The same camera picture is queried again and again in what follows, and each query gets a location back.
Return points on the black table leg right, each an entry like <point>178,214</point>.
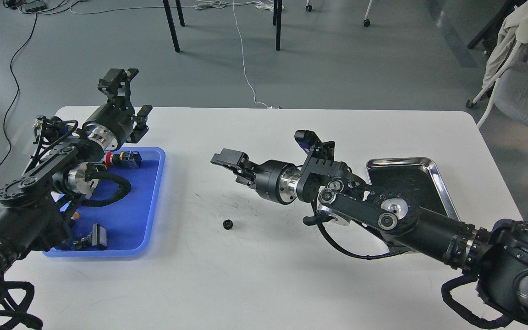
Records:
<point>277,12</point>

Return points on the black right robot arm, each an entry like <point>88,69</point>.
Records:
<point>492,291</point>

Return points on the black switch block part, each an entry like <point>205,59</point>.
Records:
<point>96,239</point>

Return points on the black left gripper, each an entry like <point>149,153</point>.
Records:
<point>111,125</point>

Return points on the black table leg left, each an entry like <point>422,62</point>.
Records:
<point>171,23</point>

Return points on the small black gear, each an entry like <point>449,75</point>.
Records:
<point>227,224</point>

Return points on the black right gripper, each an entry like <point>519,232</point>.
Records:
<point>272,180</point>

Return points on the beige cloth on chair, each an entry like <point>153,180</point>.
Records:
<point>512,41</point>

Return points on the blue plastic tray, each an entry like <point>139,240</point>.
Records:
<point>128,222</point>

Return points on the shiny metal tray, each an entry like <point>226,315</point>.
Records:
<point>417,177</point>

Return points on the black table leg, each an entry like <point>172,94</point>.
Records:
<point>277,12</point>
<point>171,23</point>

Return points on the red pushbutton switch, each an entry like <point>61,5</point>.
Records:
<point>130,160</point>

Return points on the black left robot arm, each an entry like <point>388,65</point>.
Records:
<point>69,168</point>

